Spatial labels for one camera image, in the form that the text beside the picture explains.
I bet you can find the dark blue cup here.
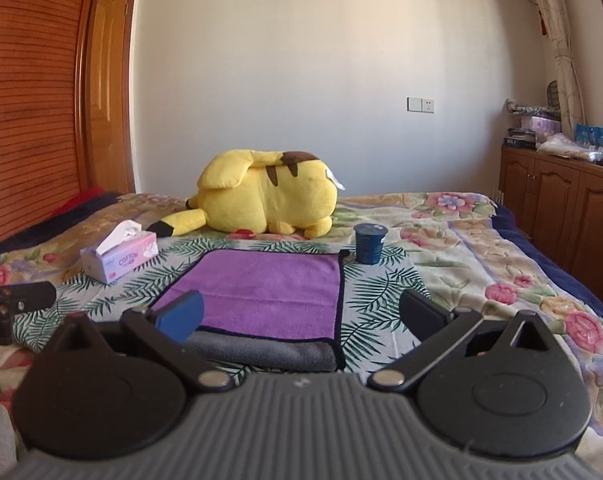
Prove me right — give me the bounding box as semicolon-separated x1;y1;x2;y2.
353;223;388;264

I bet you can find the purple and grey towel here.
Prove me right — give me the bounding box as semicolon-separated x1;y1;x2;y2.
151;249;349;373

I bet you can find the wooden slatted wardrobe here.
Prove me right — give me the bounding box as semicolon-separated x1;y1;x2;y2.
0;0;93;240

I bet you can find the pink tissue box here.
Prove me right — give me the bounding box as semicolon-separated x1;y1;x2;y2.
80;220;158;285

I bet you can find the red and navy blanket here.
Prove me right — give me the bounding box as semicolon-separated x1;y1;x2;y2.
0;186;121;254

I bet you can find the floral bed blanket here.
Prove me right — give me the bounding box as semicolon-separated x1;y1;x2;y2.
0;192;603;477

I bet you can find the wooden window cabinet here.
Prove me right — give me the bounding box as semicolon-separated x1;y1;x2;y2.
499;146;603;302

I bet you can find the palm leaf print cloth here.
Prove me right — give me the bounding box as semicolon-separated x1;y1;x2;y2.
14;237;428;374

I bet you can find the white plastic bag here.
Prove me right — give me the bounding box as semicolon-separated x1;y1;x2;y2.
537;133;603;162

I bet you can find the yellow Pikachu plush toy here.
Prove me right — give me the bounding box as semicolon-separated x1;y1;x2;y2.
147;150;344;240

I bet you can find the stack of boxes on cabinet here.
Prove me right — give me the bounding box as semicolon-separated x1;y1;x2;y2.
504;99;562;150

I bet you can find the floral beige curtain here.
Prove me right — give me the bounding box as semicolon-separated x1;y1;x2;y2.
536;0;586;138

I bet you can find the white wall switch socket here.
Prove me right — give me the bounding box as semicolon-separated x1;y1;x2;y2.
407;96;435;114

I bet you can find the blue box on cabinet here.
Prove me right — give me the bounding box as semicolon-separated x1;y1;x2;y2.
575;124;603;148

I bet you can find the wooden door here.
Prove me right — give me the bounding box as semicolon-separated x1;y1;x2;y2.
85;0;135;193

